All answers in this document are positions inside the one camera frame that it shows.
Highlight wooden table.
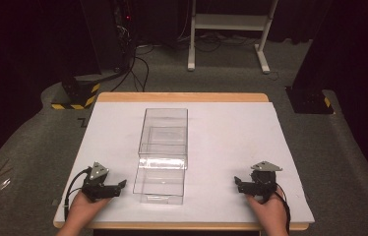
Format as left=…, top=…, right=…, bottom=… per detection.
left=52, top=91, right=310, bottom=232

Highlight black stand base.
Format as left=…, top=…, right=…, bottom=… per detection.
left=284, top=86, right=335, bottom=116

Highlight person's right hand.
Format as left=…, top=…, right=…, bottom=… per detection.
left=245, top=191, right=288, bottom=230

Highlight black floor cables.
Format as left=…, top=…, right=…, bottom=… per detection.
left=110, top=45, right=151, bottom=93

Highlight white table mat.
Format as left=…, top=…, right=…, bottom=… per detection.
left=54, top=100, right=316, bottom=225

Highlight clear plastic drawer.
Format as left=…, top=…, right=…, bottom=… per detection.
left=132, top=158, right=187, bottom=207

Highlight clear plastic drawer housing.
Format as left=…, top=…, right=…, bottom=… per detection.
left=137, top=107, right=190, bottom=170

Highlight hand-held gripper cable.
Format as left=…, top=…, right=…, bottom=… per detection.
left=63, top=167, right=93, bottom=221
left=273, top=185, right=292, bottom=235

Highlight white metal stand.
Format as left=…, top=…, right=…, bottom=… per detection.
left=186, top=0, right=280, bottom=75

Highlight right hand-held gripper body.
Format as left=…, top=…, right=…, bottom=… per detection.
left=237, top=160, right=283, bottom=203

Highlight person's left hand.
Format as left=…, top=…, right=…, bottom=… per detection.
left=68, top=190, right=113, bottom=228

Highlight black stand with striped base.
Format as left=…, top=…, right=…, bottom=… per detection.
left=50, top=0, right=102, bottom=111

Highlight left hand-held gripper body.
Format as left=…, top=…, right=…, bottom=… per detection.
left=81, top=161, right=123, bottom=203

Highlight left hand-held gripper cable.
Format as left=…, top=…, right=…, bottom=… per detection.
left=63, top=167, right=93, bottom=221

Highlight black equipment tower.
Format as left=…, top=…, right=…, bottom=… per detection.
left=112, top=0, right=138, bottom=73

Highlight right hand-held gripper cable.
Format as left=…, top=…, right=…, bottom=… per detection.
left=273, top=185, right=292, bottom=235

